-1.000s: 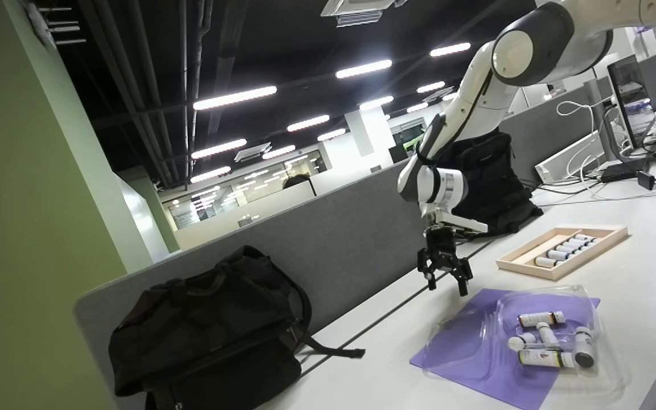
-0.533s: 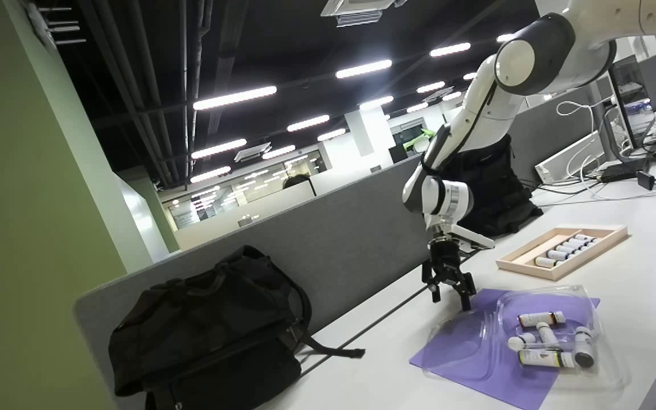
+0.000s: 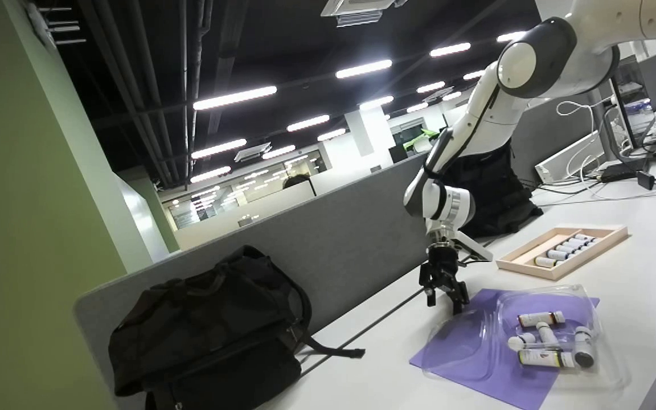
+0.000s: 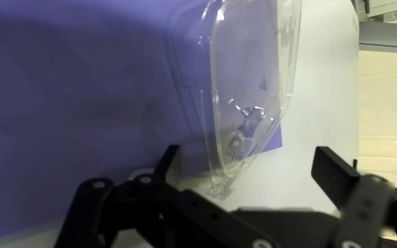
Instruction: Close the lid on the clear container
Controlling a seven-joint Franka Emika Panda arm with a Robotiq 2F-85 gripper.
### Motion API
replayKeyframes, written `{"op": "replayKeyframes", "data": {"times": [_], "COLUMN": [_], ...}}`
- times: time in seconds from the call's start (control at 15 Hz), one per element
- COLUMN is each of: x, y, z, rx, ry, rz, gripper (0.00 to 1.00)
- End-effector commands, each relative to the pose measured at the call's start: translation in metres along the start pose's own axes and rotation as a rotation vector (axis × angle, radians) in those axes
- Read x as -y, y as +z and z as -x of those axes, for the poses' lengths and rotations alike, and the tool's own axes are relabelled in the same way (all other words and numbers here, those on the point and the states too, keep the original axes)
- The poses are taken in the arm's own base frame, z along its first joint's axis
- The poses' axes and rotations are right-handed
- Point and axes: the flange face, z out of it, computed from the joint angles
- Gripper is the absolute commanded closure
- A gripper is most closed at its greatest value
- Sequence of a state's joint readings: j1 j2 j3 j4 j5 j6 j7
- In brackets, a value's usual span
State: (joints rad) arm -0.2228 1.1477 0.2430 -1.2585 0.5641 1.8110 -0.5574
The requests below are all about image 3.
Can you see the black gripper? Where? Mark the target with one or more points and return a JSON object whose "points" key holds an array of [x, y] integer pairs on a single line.
{"points": [[437, 271]]}

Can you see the clear plastic container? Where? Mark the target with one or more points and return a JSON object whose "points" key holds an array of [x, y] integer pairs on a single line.
{"points": [[524, 341]]}

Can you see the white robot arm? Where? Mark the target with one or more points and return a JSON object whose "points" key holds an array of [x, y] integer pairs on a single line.
{"points": [[559, 58]]}

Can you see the purple mat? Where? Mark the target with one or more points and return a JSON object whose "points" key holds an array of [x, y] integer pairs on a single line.
{"points": [[487, 344]]}

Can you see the white tube left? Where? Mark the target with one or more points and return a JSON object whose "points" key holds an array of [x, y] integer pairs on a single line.
{"points": [[523, 341]]}

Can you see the white tube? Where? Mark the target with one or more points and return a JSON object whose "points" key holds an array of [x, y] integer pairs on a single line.
{"points": [[548, 357], [549, 317], [584, 350], [548, 334], [523, 341]]}

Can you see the grey desk divider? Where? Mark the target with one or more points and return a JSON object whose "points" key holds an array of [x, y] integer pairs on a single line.
{"points": [[338, 249]]}

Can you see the white tube bottom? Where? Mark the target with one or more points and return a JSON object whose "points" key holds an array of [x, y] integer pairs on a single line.
{"points": [[548, 357]]}

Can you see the white tube top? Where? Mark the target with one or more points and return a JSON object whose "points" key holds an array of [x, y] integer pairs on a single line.
{"points": [[549, 317]]}

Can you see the white tube middle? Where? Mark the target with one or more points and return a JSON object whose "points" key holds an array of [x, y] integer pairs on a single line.
{"points": [[548, 334]]}

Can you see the black backpack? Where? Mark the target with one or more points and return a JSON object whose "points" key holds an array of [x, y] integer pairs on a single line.
{"points": [[502, 201]]}

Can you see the wooden tray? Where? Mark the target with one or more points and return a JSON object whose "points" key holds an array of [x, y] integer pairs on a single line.
{"points": [[560, 250]]}

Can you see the white tube right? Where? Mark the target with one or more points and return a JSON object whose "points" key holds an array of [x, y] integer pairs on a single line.
{"points": [[584, 350]]}

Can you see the white keyboard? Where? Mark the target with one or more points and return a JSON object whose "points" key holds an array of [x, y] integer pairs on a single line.
{"points": [[569, 159]]}

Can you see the black duffel bag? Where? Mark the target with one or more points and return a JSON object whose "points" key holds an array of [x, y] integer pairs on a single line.
{"points": [[220, 340]]}

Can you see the computer monitor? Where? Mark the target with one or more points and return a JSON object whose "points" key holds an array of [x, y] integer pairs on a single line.
{"points": [[634, 98]]}

